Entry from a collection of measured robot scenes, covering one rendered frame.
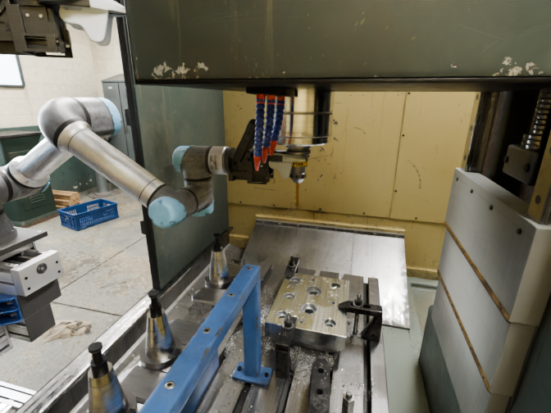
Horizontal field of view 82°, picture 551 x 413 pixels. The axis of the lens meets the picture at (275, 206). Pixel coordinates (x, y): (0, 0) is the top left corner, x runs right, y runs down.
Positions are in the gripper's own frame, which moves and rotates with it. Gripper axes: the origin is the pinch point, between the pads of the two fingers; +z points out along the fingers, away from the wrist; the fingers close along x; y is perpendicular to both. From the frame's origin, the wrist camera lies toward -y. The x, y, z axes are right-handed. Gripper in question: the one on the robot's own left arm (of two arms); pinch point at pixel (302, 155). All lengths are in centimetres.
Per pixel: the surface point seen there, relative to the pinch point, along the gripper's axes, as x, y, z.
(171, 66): 32.5, -18.0, -14.1
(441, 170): -100, 23, 56
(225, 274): 22.6, 22.6, -12.7
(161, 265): -27, 55, -66
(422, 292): -90, 90, 53
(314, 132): 6.5, -6.2, 3.7
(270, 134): 17.4, -6.7, -3.4
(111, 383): 55, 19, -13
